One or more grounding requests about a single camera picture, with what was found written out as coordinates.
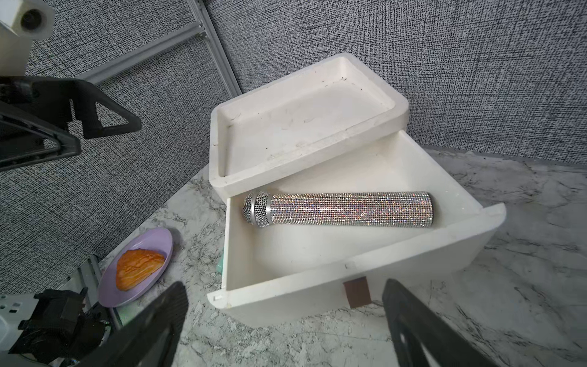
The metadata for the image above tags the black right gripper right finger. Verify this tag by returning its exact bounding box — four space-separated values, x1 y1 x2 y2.
382 279 495 366

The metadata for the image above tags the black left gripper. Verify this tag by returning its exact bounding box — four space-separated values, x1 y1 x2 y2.
1 76 142 171

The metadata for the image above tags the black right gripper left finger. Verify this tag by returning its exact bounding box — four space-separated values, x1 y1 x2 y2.
78 281 189 366

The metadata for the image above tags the white top drawer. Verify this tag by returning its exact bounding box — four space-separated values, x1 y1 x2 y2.
207 131 506 327

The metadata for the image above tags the mint green microphone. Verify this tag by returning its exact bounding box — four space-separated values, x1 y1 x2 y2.
216 255 224 275

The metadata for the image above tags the white drawer cabinet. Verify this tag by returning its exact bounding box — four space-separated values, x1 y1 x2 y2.
209 53 409 200

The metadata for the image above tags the orange pastry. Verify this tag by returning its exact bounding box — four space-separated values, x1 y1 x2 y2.
116 249 166 291

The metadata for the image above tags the purple plate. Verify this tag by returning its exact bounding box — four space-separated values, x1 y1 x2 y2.
98 228 174 308

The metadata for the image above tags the aluminium front rail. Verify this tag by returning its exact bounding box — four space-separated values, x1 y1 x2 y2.
1 255 122 366

